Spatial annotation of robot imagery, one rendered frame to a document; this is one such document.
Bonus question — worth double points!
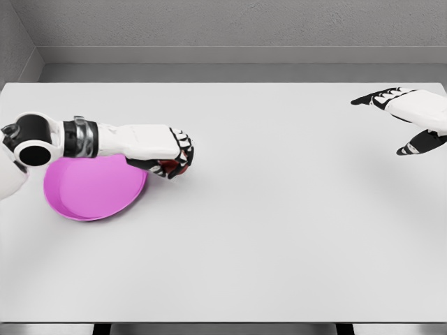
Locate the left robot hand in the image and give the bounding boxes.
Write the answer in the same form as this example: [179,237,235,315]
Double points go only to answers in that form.
[122,124,196,180]

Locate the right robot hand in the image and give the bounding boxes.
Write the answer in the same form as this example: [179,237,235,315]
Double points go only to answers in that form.
[350,87,447,157]

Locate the red apple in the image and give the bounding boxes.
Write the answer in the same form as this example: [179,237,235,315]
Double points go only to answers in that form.
[161,159,189,177]

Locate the pink plate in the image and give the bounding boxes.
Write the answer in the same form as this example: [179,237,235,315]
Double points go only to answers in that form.
[43,154,148,223]

